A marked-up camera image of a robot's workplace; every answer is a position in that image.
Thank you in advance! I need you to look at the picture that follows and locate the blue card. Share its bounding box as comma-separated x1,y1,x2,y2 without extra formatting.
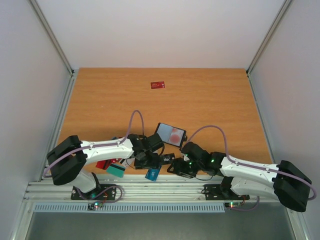
145,168,161,182

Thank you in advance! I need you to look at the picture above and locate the black vip card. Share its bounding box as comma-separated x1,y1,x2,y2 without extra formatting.
160,153,175,165

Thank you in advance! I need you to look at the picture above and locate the black leather card holder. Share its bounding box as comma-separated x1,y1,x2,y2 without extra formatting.
155,122,188,148

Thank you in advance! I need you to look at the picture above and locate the red card with black stripe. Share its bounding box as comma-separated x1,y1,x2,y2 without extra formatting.
168,127,184,146

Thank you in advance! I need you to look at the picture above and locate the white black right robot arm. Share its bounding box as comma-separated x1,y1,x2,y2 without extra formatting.
167,142,312,213

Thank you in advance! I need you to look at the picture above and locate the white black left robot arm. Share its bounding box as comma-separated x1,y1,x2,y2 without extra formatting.
43,133,164,199

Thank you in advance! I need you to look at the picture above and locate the teal card front bottom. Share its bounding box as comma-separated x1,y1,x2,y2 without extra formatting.
106,164,126,178

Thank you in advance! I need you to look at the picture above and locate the red card left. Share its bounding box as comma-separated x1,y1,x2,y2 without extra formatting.
95,160,113,170

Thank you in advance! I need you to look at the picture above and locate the red card far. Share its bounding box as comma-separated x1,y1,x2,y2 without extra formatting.
150,81,166,89

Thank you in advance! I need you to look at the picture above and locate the right controller board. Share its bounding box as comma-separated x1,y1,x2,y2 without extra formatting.
224,202,242,209

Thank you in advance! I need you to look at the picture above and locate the controller board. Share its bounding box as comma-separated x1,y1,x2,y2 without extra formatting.
87,202,104,211
224,202,242,209

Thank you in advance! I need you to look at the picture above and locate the left controller board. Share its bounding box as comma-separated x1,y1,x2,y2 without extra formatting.
87,202,104,211

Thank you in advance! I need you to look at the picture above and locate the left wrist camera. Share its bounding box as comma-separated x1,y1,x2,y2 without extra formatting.
135,151,148,162

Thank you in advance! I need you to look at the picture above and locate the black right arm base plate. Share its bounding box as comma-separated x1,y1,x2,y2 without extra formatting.
201,184,250,201

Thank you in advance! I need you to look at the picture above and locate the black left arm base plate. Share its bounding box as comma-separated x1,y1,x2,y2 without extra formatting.
70,184,117,201

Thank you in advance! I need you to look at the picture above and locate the grey slotted cable duct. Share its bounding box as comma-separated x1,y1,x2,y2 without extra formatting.
33,202,225,214

